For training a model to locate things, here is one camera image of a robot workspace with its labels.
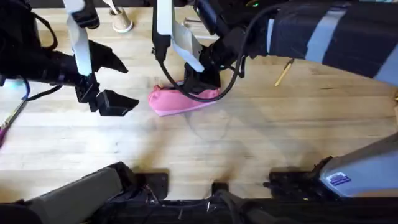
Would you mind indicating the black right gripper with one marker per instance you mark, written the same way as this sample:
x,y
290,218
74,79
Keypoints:
x,y
228,48

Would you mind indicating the left wrist upright plate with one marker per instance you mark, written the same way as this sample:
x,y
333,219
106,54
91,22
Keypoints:
x,y
81,46

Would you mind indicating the pink zip bag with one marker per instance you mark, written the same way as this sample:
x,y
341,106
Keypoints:
x,y
174,101

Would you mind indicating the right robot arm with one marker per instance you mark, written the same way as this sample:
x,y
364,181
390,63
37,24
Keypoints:
x,y
357,31

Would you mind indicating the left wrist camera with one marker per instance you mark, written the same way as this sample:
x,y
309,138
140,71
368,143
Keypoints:
x,y
89,15

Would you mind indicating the black rail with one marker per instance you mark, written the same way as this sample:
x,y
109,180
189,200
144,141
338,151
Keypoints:
x,y
186,211

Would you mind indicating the yellow pen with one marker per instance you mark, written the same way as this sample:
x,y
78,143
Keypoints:
x,y
283,73

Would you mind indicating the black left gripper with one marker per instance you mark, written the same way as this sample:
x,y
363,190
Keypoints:
x,y
63,73

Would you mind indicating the purple pen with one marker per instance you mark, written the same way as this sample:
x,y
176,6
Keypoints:
x,y
12,116

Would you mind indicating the wrist upright plate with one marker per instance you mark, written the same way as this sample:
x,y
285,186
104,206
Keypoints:
x,y
183,40
81,46

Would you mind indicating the beige cup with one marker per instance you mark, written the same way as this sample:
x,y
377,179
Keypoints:
x,y
121,22

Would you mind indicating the right wrist upright plate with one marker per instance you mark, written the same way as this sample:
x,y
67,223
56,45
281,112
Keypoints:
x,y
183,40

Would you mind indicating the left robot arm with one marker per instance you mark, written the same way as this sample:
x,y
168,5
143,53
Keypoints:
x,y
18,46

